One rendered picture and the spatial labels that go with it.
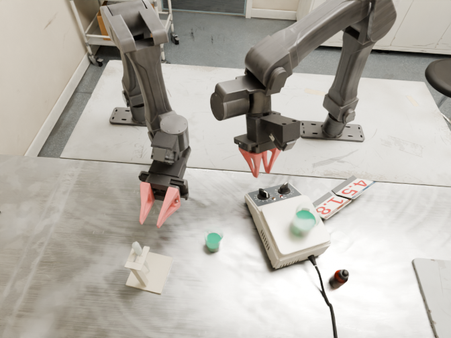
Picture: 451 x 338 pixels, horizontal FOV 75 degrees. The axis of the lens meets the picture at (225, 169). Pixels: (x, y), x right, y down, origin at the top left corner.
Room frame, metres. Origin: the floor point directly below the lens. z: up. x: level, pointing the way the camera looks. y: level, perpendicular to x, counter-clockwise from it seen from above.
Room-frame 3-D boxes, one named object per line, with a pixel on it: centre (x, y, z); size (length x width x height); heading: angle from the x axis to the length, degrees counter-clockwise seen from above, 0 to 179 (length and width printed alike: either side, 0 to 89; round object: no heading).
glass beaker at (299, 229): (0.28, -0.17, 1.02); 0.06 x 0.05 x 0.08; 20
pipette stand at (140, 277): (0.20, 0.15, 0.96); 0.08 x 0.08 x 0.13; 80
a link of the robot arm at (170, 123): (0.46, 0.13, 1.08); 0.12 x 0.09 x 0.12; 33
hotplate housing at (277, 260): (0.32, -0.15, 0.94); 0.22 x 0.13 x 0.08; 21
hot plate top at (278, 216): (0.30, -0.16, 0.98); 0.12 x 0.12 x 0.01; 21
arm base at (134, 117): (0.68, 0.27, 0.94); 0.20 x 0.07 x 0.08; 89
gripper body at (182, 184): (0.36, 0.12, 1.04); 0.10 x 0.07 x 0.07; 81
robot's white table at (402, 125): (0.73, -0.13, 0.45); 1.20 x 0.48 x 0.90; 89
